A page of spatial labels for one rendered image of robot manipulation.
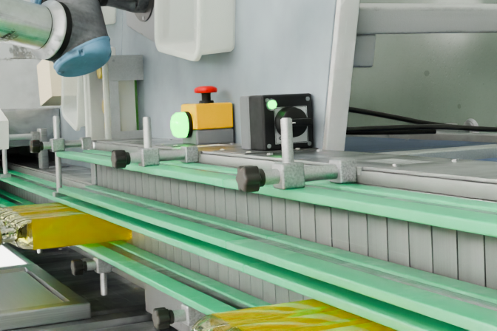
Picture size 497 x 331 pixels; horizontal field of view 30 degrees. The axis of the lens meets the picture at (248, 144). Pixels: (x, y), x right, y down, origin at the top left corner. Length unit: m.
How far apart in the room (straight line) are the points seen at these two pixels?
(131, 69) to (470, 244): 1.31
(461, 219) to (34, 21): 1.20
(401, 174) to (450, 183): 0.08
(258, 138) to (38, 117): 1.57
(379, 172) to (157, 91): 1.07
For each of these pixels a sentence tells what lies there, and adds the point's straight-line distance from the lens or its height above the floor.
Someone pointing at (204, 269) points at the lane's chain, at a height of 0.88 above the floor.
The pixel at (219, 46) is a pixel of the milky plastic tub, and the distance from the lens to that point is 1.57.
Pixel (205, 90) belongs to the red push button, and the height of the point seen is 0.80.
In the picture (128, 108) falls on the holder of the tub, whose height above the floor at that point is 0.79.
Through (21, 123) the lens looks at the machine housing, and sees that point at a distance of 2.81.
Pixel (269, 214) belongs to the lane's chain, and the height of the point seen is 0.88.
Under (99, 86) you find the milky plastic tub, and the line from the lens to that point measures 2.19.
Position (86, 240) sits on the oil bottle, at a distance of 1.74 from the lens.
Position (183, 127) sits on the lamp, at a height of 0.84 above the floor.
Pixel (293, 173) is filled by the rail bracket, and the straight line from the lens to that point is 0.96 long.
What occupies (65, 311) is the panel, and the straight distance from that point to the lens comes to 1.69.
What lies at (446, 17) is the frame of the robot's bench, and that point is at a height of 0.54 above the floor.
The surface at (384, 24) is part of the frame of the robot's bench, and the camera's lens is 1.37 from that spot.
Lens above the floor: 1.39
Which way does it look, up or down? 24 degrees down
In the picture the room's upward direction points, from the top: 94 degrees counter-clockwise
